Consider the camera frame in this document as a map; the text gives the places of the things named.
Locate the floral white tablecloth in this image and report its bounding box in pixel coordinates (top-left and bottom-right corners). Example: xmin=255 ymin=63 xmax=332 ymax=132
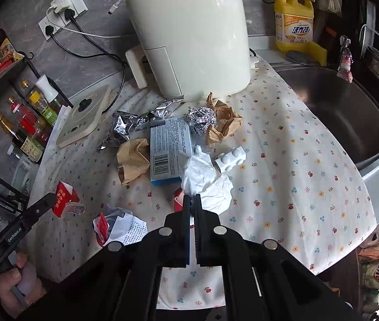
xmin=28 ymin=54 xmax=378 ymax=309

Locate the white air fryer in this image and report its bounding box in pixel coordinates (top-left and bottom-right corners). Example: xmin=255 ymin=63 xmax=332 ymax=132
xmin=125 ymin=0 xmax=254 ymax=101

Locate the foil ball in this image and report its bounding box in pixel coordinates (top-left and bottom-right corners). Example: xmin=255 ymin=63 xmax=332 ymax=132
xmin=186 ymin=106 xmax=217 ymax=136

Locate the yellow dish soap bottle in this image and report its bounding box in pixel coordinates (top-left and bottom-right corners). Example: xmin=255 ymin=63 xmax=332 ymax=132
xmin=274 ymin=0 xmax=314 ymax=53

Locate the crumpled brown paper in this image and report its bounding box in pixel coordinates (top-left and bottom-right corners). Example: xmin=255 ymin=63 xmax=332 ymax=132
xmin=116 ymin=138 xmax=150 ymax=185
xmin=206 ymin=93 xmax=243 ymax=148

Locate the crumpled brown paper left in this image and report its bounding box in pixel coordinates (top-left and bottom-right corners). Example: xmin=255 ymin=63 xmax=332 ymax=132
xmin=116 ymin=138 xmax=150 ymax=185

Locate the white usb charger plug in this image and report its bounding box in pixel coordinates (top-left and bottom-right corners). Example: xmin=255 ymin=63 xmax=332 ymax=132
xmin=50 ymin=0 xmax=70 ymax=14

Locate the light blue medicine box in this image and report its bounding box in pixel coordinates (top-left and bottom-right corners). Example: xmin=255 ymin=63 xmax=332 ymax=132
xmin=150 ymin=117 xmax=193 ymax=186

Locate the red paper carton piece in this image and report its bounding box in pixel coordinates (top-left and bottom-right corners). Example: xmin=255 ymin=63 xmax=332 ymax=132
xmin=52 ymin=181 xmax=86 ymax=217

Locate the red-capped sauce bottle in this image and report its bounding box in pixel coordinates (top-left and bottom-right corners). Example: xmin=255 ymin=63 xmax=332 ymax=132
xmin=7 ymin=96 xmax=51 ymax=146

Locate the small red carton piece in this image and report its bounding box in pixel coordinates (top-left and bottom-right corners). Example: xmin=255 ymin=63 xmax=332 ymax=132
xmin=173 ymin=188 xmax=184 ymax=212

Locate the white charging cable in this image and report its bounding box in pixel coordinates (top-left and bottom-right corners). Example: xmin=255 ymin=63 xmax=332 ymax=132
xmin=45 ymin=0 xmax=137 ymax=40

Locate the pink small bottle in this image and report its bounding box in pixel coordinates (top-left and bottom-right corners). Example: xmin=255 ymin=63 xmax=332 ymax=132
xmin=337 ymin=35 xmax=353 ymax=83

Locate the stainless steel sink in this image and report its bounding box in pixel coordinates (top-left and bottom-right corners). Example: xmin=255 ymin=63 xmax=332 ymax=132
xmin=273 ymin=64 xmax=379 ymax=170

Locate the flattened silver foil wrapper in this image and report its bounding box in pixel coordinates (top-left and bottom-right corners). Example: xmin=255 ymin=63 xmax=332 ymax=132
xmin=97 ymin=97 xmax=184 ymax=153

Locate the white paper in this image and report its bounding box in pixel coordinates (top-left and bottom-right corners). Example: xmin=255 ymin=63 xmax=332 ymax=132
xmin=181 ymin=145 xmax=233 ymax=215

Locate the black power cable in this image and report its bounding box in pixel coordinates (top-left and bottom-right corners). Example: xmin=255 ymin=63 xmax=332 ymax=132
xmin=44 ymin=8 xmax=128 ymax=115

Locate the gold-capped dark sauce bottle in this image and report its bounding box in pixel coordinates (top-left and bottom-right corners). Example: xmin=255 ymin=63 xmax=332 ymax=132
xmin=0 ymin=112 xmax=44 ymax=163

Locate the crumpled brown paper right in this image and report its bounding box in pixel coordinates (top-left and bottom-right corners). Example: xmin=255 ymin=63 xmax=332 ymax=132
xmin=206 ymin=93 xmax=243 ymax=148

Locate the person's left hand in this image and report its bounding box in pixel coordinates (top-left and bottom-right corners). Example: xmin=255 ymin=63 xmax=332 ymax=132
xmin=0 ymin=252 xmax=47 ymax=319

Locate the white green refill pouch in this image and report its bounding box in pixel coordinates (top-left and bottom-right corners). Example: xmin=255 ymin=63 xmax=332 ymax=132
xmin=358 ymin=243 xmax=379 ymax=290

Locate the white wall socket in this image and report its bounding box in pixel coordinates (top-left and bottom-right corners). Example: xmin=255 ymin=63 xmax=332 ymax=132
xmin=39 ymin=0 xmax=88 ymax=41

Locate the green-label yellow-cap bottle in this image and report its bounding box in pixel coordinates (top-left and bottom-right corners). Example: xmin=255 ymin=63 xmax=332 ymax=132
xmin=20 ymin=79 xmax=57 ymax=127

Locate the crumpled receipt red wrapper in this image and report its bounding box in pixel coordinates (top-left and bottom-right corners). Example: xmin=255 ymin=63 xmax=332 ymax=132
xmin=92 ymin=204 xmax=148 ymax=247

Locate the beige kitchen scale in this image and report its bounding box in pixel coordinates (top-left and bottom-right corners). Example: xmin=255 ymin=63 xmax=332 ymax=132
xmin=57 ymin=85 xmax=111 ymax=148

